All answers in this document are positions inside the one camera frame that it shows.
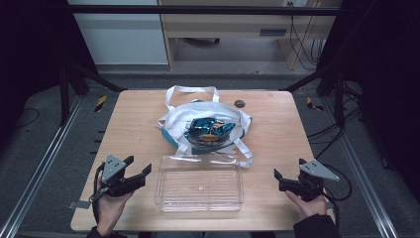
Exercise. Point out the blue snack packet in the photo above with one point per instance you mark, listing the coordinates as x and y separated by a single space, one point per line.
208 131

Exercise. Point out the black metal frame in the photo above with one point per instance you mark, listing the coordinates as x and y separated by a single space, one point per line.
204 10

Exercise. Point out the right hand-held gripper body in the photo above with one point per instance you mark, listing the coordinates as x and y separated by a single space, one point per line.
308 180

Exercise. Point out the person's left hand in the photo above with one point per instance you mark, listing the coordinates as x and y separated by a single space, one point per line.
110 208

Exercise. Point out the dark round table grommet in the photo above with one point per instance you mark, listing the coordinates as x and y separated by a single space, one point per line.
239 103

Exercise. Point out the aluminium floor rail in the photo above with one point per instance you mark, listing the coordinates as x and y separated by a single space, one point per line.
36 172
366 185

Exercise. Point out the clear plastic container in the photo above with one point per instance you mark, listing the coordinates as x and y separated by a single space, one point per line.
199 183

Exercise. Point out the white and teal tote bag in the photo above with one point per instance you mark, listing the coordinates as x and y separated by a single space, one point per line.
204 115

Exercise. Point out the person's right hand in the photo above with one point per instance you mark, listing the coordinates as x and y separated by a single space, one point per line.
307 205

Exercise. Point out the grey tape strip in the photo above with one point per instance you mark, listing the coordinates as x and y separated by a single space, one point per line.
79 204

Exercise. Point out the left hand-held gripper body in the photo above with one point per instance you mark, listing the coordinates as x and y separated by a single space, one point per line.
114 177

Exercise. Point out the white cabinet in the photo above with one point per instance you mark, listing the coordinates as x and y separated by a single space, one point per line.
122 36

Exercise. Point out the yellow black floor tape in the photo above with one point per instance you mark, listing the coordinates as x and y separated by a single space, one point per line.
312 104
100 103

